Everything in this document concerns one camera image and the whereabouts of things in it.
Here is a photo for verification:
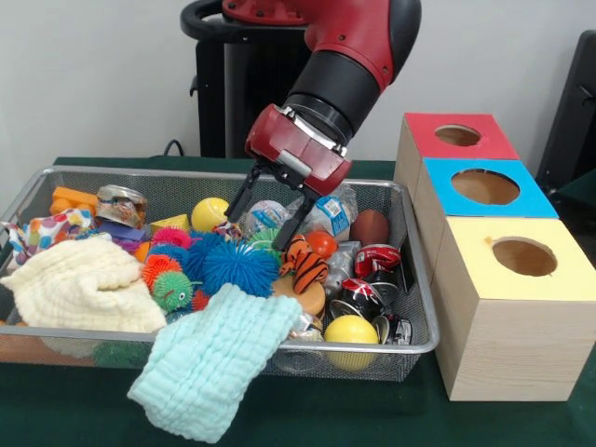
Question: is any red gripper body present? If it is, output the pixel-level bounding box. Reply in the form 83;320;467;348
245;104;353;196

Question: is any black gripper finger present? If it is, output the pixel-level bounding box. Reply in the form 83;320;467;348
273;191;318;251
226;163;266;223

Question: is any orange striped tiger plush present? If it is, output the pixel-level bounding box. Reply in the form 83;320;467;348
279;233;331;291

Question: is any blue spiky ball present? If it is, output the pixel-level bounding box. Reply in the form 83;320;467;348
182;233;224;283
203;240;282;297

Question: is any mint green cloth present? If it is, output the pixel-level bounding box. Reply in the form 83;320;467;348
128;279;301;442

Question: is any cream knitted cloth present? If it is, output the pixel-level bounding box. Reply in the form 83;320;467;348
0;240;169;333

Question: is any clear mesh bin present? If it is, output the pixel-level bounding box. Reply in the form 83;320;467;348
0;168;440;379

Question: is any wooden box with three holes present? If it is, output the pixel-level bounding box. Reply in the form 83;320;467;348
394;113;596;403

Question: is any yellow ball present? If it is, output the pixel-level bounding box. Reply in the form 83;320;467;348
191;197;231;233
324;315;381;370

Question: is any brown toy football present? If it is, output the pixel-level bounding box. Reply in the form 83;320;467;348
351;210;390;249

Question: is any orange foam disc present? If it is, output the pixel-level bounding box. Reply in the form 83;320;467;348
272;276;327;318

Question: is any red soda can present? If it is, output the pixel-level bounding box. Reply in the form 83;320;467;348
354;244;403;280

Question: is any colourful patterned cloth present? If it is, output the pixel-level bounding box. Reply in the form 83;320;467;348
3;209;97;264

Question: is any dark green table cloth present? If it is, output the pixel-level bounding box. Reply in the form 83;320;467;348
0;156;596;447

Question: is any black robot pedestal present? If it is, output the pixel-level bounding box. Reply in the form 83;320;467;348
182;0;373;159

